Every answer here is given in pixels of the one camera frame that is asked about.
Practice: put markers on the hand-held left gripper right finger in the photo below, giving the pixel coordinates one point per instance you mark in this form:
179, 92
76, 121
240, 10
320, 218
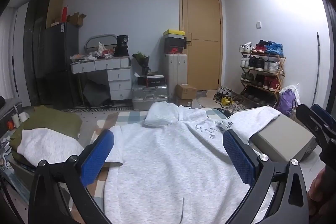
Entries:
239, 158

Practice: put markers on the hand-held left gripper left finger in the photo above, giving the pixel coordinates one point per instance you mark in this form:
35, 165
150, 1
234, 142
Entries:
97, 155

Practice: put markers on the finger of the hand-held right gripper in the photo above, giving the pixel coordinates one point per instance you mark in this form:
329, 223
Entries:
315, 127
322, 113

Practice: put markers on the light grey hoodie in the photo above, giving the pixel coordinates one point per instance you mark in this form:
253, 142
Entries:
170, 161

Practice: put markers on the person's right hand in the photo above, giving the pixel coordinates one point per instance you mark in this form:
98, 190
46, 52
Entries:
317, 195

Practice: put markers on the grey storage box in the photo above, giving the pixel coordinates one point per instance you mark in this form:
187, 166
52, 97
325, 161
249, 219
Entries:
283, 137

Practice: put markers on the checkered blanket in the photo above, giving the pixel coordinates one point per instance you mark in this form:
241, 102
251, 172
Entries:
92, 121

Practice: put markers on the purple bag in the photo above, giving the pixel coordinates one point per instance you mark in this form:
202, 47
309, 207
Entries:
286, 103

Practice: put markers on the grey metal pole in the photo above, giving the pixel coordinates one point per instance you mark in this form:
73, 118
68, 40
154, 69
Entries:
317, 69

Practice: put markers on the folded white sweater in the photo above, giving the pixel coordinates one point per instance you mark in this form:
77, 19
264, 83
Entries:
50, 145

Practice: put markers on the olive green garment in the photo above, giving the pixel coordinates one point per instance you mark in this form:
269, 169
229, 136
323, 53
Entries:
52, 119

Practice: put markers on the pile of loose shoes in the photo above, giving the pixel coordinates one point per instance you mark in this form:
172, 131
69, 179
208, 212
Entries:
227, 100

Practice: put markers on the black bag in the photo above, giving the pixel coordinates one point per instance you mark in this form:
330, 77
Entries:
95, 94

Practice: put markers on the wooden shoe rack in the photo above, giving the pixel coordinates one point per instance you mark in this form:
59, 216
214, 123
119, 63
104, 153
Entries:
281, 66

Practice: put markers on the silver hard suitcase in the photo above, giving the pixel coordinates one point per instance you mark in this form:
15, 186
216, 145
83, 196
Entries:
148, 98

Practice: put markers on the low cardboard box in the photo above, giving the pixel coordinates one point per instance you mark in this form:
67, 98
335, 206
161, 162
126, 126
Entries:
183, 102

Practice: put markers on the white drawer dresser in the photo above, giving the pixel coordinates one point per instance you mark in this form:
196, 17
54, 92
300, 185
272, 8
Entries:
119, 79

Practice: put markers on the rows of assorted sneakers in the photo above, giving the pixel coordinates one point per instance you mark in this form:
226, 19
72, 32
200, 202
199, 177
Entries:
260, 64

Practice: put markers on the brown cardboard box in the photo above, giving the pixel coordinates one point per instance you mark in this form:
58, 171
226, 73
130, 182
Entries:
185, 91

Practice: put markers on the black and red flat box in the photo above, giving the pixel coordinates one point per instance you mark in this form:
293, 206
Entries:
153, 80

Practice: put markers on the black refrigerator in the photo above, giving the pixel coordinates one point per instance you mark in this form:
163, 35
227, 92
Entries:
60, 64

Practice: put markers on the clutter of cloths and papers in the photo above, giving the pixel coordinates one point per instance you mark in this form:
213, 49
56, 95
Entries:
99, 52

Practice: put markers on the dark wrapped flower bouquet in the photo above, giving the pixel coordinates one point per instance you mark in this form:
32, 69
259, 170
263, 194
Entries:
141, 61

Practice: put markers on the white upright suitcase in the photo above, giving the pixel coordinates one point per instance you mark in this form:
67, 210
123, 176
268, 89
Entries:
176, 74

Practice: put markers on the wooden door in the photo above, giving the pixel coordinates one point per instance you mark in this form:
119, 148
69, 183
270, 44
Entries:
202, 56

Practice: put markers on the tall black box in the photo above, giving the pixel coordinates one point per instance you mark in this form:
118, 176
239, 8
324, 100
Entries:
122, 45

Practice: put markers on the arched grey mirror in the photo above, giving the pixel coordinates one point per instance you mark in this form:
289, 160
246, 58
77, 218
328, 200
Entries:
93, 41

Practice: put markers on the red and black shoebox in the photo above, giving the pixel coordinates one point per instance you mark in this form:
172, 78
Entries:
174, 49

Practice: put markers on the open cardboard box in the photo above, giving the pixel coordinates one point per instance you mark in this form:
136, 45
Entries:
77, 19

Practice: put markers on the yellow shoebox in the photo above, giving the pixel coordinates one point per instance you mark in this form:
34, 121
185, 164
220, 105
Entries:
173, 33

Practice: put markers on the flat cardboard sheets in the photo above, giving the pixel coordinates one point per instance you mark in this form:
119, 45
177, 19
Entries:
55, 7

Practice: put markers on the white light switch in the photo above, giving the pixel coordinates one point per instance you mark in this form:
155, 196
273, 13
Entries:
258, 24

